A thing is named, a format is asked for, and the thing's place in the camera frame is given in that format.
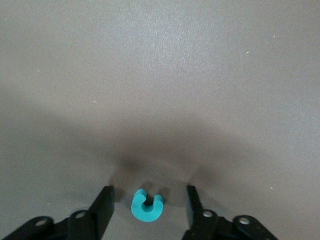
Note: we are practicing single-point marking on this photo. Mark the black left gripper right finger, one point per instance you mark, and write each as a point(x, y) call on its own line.
point(193, 207)

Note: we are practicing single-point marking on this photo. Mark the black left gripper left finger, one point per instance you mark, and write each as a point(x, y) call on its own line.
point(105, 207)

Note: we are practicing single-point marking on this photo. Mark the teal letter c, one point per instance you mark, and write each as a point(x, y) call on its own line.
point(140, 212)

